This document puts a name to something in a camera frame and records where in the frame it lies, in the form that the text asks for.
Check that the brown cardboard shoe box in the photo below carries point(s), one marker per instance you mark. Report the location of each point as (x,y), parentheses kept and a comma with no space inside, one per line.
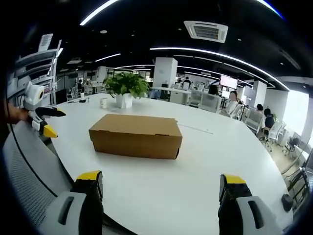
(137,134)

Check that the grey mesh office chair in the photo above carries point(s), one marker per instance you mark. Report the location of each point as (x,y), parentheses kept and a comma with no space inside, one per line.
(31,176)

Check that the person's left hand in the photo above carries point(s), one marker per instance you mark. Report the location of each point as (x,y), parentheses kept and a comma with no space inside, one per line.
(18,115)

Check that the white office desk row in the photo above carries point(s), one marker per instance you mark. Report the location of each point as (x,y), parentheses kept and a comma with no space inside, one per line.
(182,94)

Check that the green potted plant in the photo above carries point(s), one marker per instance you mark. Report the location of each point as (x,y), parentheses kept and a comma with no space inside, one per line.
(126,89)

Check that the black computer mouse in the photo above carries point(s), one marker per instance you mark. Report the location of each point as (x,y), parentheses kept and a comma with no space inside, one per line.
(286,202)

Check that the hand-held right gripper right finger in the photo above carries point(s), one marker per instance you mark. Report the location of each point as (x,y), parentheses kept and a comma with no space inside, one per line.
(240,208)

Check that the white office chair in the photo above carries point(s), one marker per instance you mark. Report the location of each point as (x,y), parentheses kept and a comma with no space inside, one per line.
(254,120)

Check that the white metal shelf rack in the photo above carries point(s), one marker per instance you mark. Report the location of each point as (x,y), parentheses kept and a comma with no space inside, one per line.
(36,71)

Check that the white paper cup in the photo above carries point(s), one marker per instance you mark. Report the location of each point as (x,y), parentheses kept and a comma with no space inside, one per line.
(104,103)

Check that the small black object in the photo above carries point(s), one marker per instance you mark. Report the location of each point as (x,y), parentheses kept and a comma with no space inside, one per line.
(82,99)

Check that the white ceiling air conditioner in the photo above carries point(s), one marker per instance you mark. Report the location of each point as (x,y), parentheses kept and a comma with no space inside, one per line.
(206,31)

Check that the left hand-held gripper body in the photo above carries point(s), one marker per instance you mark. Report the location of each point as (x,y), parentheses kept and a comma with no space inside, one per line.
(33,96)

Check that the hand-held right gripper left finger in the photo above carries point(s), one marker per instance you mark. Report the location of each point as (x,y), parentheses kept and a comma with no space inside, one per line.
(80,208)

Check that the wall display screen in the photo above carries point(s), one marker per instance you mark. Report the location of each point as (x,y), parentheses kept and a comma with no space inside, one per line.
(228,82)

